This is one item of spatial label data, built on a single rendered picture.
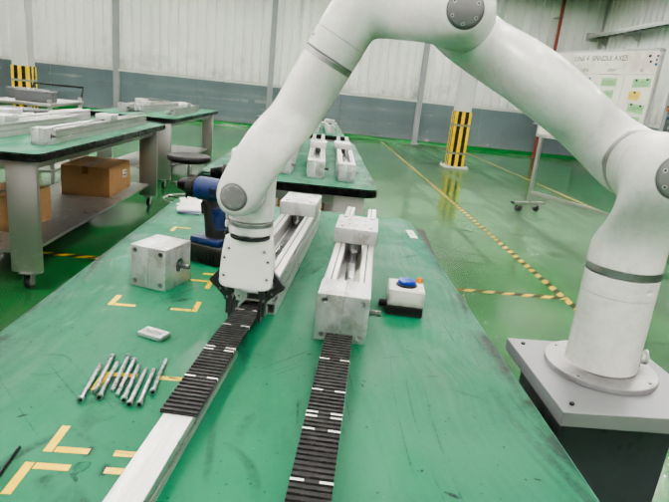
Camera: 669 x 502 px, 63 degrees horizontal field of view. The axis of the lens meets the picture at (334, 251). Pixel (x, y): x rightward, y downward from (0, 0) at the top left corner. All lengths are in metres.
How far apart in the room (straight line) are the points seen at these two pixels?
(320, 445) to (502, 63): 0.65
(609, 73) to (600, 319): 5.86
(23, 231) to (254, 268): 2.49
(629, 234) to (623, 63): 5.77
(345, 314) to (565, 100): 0.52
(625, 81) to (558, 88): 5.71
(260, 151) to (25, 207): 2.57
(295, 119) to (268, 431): 0.50
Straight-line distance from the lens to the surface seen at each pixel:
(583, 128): 0.98
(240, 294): 1.16
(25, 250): 3.46
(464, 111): 11.25
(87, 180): 4.89
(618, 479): 1.14
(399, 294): 1.21
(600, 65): 6.91
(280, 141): 0.92
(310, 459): 0.71
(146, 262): 1.27
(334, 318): 1.05
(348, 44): 0.95
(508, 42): 0.99
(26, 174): 3.34
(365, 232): 1.42
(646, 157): 0.93
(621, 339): 1.05
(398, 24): 0.92
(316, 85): 0.95
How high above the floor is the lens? 1.24
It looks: 16 degrees down
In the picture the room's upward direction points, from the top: 6 degrees clockwise
